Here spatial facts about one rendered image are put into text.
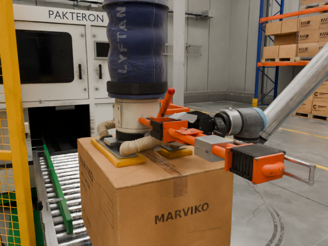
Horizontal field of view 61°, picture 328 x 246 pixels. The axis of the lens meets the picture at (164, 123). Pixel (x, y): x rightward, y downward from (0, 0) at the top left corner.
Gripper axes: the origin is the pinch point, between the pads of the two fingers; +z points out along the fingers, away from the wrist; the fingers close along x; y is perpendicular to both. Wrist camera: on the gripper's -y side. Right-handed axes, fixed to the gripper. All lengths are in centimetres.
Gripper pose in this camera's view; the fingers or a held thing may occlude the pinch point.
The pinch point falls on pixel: (173, 130)
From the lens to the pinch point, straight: 82.9
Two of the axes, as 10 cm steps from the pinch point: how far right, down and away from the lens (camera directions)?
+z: -8.9, 0.9, -4.5
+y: -4.6, -1.7, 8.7
